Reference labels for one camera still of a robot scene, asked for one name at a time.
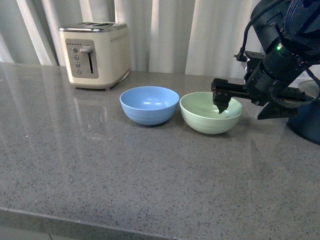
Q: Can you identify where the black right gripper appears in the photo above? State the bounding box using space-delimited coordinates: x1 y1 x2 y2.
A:
211 50 312 120

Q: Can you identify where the green bowl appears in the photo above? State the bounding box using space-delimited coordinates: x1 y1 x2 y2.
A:
179 92 243 135

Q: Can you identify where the blue bowl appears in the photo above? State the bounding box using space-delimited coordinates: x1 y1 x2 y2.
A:
119 86 180 126

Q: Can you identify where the blue saucepan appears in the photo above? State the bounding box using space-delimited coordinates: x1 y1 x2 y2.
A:
287 96 320 145

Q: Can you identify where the white curtain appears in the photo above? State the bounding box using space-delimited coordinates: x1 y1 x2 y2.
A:
0 0 257 78

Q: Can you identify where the cream toaster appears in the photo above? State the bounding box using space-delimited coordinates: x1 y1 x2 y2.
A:
58 22 131 90

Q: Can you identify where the black cable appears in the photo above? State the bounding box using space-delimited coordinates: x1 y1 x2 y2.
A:
233 0 283 62

